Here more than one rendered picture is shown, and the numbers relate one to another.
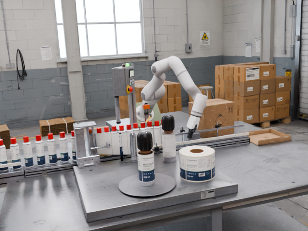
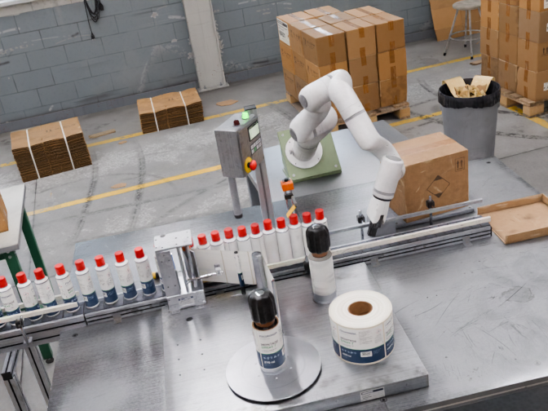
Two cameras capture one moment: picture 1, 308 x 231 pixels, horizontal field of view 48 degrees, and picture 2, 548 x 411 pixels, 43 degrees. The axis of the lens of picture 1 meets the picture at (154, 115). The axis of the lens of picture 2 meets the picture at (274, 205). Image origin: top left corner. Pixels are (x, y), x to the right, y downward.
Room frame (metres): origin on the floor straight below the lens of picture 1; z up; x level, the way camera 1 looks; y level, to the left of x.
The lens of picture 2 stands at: (0.08, -0.38, 2.35)
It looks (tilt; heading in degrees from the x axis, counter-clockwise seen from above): 27 degrees down; 12
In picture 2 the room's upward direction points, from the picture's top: 9 degrees counter-clockwise
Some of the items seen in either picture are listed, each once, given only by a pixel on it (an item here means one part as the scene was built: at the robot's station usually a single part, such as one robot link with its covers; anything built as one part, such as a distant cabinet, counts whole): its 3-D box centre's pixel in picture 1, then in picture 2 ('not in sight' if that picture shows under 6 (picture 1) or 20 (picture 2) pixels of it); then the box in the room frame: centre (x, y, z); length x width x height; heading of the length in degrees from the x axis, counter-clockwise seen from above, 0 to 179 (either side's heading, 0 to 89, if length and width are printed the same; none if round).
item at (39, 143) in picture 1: (40, 150); (105, 279); (2.15, 0.75, 0.98); 0.05 x 0.05 x 0.20
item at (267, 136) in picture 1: (264, 136); (524, 218); (2.67, -0.88, 0.85); 0.30 x 0.26 x 0.04; 108
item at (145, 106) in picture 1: (148, 125); (293, 218); (2.43, 0.04, 1.05); 0.10 x 0.04 x 0.33; 18
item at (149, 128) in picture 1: (150, 135); (296, 237); (2.39, 0.03, 0.98); 0.05 x 0.05 x 0.20
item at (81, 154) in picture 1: (86, 143); (179, 269); (2.15, 0.45, 1.01); 0.14 x 0.13 x 0.26; 108
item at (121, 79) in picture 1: (123, 80); (240, 145); (2.42, 0.20, 1.38); 0.17 x 0.10 x 0.19; 163
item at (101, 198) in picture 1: (147, 178); (280, 342); (1.91, 0.05, 0.86); 0.80 x 0.67 x 0.05; 108
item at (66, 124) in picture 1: (57, 126); (170, 109); (6.60, 1.91, 0.11); 0.65 x 0.54 x 0.22; 111
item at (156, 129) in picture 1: (157, 134); (309, 236); (2.39, -0.02, 0.98); 0.05 x 0.05 x 0.20
